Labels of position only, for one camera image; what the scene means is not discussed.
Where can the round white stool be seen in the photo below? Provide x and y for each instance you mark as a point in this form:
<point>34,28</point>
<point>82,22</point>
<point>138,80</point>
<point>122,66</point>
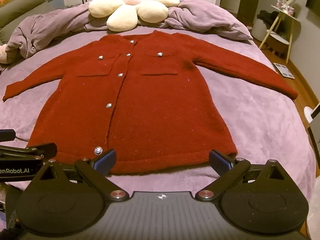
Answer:
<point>277,42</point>

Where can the purple bed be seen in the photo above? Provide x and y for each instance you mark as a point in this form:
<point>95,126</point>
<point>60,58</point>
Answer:
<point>262,120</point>

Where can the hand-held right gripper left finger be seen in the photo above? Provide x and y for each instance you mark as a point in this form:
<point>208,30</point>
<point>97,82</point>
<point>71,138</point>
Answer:
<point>108,160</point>

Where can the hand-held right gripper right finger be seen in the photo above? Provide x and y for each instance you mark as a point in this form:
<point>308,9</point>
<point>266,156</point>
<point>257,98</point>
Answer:
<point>221,161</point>

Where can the pink plush toy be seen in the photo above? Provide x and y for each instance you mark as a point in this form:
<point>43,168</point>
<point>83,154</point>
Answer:
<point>4,53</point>

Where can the bathroom scale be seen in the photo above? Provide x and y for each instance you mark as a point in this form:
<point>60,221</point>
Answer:
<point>285,70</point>

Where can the dark wooden door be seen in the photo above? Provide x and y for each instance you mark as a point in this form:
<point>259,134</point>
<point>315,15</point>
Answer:
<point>250,2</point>

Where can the white device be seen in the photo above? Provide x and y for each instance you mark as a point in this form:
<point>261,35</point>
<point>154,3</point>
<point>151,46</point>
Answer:
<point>311,113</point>

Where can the green headboard cushion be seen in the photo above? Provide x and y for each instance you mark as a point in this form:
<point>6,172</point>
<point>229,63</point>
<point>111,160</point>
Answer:
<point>22,7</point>

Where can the red knit cardigan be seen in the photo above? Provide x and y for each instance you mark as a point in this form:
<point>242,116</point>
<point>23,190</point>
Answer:
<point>155,100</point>

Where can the dark clothes pile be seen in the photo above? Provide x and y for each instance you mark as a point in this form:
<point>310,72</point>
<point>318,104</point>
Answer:
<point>267,17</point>

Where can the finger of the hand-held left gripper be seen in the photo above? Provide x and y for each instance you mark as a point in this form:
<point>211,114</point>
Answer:
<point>7,134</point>
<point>30,150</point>

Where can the purple duvet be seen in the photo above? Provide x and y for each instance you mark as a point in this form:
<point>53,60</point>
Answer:
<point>75,20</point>

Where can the cream flower-shaped pillow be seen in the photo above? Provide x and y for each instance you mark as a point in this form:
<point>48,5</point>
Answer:
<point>135,1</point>

